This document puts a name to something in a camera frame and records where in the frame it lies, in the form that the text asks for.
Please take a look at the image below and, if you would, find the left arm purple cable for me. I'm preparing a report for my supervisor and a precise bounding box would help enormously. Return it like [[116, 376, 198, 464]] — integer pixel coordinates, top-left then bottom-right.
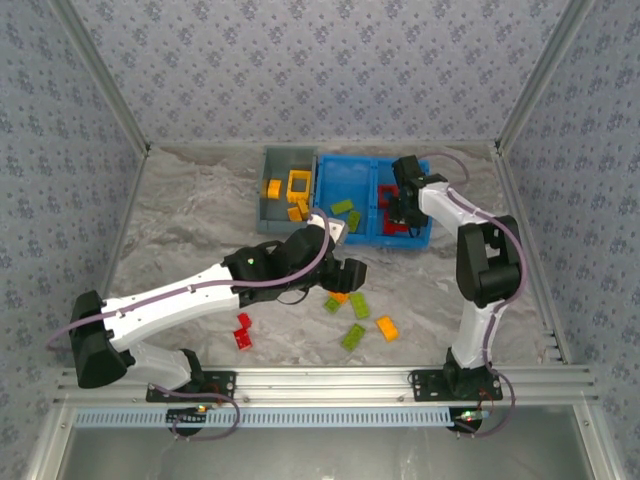
[[46, 208, 337, 442]]

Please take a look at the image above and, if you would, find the grey plastic bin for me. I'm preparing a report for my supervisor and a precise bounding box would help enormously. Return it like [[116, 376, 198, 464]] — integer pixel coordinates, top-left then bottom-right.
[[254, 144, 321, 237]]

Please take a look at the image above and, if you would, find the aluminium table side rail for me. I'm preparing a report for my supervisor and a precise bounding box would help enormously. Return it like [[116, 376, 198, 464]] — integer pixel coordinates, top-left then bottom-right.
[[74, 144, 151, 369], [494, 142, 575, 365]]

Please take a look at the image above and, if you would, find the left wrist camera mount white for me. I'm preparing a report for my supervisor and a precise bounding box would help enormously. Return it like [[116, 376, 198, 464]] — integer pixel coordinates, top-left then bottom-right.
[[307, 213, 350, 246]]

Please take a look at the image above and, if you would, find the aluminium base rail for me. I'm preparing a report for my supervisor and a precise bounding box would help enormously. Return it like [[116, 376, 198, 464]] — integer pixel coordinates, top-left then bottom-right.
[[52, 365, 601, 405]]

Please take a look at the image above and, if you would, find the grey metal lower tray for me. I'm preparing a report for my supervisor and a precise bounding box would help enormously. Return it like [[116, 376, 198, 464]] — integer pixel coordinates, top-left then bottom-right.
[[24, 403, 626, 480]]

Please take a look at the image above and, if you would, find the yellow lego window frame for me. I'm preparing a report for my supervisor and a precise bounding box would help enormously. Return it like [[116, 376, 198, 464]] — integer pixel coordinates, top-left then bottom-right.
[[286, 169, 315, 205]]

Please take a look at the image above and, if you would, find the aluminium frame post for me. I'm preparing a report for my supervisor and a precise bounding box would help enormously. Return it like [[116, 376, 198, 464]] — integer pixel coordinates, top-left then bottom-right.
[[493, 0, 597, 151], [48, 0, 153, 154]]

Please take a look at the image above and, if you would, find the black controller board with LED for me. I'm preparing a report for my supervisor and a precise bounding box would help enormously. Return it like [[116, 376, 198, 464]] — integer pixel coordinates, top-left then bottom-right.
[[166, 405, 209, 427], [451, 407, 494, 432]]

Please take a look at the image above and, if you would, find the blue two-compartment plastic bin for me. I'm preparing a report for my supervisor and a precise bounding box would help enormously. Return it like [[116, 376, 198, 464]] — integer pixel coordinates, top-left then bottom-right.
[[312, 153, 434, 251]]

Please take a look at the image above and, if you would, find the pale blue slotted cable duct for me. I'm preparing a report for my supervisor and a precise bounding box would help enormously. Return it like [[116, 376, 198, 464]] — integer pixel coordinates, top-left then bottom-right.
[[73, 406, 457, 429]]

